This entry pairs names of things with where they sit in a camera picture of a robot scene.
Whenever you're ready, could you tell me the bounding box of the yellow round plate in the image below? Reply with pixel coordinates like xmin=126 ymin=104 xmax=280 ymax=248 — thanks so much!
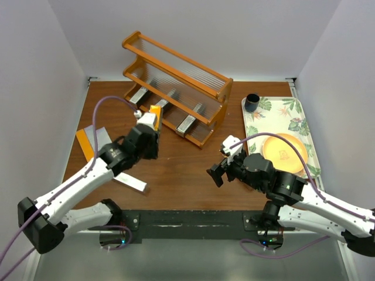
xmin=262 ymin=133 xmax=308 ymax=174

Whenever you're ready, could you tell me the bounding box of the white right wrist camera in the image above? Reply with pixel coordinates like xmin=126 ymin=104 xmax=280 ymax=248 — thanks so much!
xmin=220 ymin=135 xmax=243 ymax=163

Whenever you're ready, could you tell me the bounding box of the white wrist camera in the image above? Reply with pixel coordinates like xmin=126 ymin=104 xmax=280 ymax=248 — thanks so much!
xmin=134 ymin=110 xmax=156 ymax=129
xmin=220 ymin=135 xmax=243 ymax=163

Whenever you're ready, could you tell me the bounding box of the dark blue cup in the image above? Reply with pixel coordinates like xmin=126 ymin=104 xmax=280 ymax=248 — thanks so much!
xmin=244 ymin=93 xmax=260 ymax=112

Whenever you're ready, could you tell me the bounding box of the floral patterned serving tray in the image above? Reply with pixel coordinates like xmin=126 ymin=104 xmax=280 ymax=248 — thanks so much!
xmin=241 ymin=97 xmax=321 ymax=179

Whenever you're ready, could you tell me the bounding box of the black toothpaste box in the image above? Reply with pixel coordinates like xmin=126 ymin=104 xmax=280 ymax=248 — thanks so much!
xmin=155 ymin=99 xmax=173 ymax=114

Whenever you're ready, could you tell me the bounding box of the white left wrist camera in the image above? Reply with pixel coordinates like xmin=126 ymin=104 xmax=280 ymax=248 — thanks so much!
xmin=134 ymin=110 xmax=156 ymax=129

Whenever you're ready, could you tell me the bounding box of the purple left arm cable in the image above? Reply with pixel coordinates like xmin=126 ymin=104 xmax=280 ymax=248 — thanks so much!
xmin=0 ymin=95 xmax=138 ymax=281

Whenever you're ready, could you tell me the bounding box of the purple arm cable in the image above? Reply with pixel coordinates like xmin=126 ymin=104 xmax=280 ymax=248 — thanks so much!
xmin=228 ymin=133 xmax=375 ymax=259
xmin=0 ymin=95 xmax=138 ymax=281

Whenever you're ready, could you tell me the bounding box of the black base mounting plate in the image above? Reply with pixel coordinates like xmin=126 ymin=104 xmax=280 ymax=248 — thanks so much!
xmin=87 ymin=209 xmax=296 ymax=245

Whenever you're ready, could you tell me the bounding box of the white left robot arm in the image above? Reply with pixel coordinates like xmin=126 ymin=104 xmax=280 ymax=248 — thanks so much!
xmin=18 ymin=124 xmax=160 ymax=254

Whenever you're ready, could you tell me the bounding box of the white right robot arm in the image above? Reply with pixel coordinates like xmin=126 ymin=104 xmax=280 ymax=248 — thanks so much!
xmin=207 ymin=151 xmax=374 ymax=257

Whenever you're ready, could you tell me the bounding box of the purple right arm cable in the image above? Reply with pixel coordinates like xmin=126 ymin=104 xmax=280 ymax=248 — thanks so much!
xmin=228 ymin=133 xmax=375 ymax=259

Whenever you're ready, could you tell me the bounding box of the orange toothpaste box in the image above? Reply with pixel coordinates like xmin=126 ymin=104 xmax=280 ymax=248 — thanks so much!
xmin=76 ymin=129 xmax=94 ymax=162
xmin=149 ymin=105 xmax=163 ymax=131

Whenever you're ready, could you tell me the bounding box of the grey toothpaste box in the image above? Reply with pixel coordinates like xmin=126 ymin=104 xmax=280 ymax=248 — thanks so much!
xmin=84 ymin=125 xmax=100 ymax=150

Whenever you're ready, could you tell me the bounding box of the chrome silver toothpaste box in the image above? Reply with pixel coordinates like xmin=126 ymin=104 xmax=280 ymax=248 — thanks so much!
xmin=175 ymin=115 xmax=196 ymax=137

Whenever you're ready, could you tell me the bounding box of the aluminium frame rail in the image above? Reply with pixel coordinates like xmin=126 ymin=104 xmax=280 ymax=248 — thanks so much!
xmin=335 ymin=241 xmax=356 ymax=280

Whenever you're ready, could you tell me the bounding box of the orange wooden three-tier shelf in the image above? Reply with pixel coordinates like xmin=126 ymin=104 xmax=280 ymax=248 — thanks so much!
xmin=122 ymin=31 xmax=233 ymax=148

